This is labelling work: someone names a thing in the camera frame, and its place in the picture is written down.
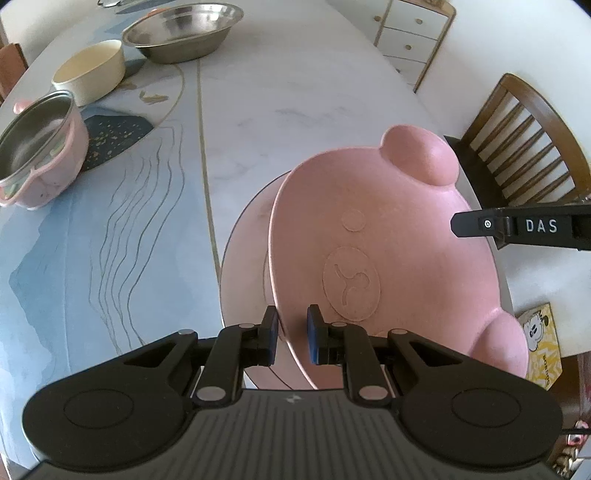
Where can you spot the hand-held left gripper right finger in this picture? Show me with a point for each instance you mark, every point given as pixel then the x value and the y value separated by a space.
pixel 314 337

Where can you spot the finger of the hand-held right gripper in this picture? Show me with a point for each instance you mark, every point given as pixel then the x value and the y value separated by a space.
pixel 478 225

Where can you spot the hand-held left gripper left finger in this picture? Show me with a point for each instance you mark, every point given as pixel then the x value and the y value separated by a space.
pixel 273 337

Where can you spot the white deep plate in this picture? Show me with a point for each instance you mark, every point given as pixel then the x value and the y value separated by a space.
pixel 240 277

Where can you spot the pink bear-shaped plate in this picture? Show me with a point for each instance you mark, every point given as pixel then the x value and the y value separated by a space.
pixel 392 230

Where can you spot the pink steel-lined bowl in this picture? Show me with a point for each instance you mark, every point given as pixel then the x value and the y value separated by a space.
pixel 51 157

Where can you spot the large steel bowl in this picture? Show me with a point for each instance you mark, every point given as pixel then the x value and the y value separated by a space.
pixel 184 32

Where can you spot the cream bowl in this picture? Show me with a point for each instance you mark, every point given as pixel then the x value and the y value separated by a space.
pixel 87 69

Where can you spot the wooden slatted chair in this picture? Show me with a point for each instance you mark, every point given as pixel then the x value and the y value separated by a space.
pixel 526 138

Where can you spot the yellow cartoon printed box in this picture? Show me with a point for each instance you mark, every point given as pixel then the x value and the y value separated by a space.
pixel 542 341

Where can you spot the blue printed table runner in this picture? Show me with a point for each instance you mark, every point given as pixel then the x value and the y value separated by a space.
pixel 138 254

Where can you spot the white drawer cabinet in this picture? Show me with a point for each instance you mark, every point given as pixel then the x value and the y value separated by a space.
pixel 411 32

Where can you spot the wooden chair with towel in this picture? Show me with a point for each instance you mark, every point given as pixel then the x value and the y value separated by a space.
pixel 11 69

